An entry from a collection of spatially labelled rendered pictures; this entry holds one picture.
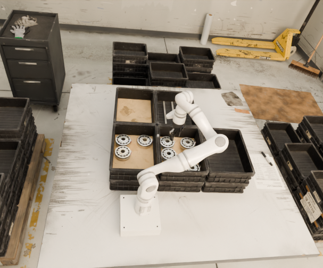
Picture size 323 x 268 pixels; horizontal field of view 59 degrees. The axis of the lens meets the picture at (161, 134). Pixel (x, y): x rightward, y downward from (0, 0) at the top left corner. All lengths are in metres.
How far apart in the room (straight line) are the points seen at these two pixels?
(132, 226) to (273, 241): 0.86
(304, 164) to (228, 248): 1.43
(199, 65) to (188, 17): 1.71
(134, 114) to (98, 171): 0.52
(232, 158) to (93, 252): 1.07
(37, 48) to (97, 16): 2.16
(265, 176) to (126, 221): 1.07
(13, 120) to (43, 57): 0.71
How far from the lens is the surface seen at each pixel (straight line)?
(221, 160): 1.98
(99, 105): 2.43
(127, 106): 2.23
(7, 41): 3.01
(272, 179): 2.22
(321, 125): 3.54
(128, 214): 1.71
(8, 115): 2.77
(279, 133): 3.33
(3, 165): 2.53
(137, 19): 4.98
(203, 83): 3.44
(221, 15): 5.20
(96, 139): 2.14
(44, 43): 2.93
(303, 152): 3.08
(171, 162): 1.45
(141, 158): 1.87
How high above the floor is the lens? 2.27
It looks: 45 degrees down
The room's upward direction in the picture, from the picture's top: 11 degrees clockwise
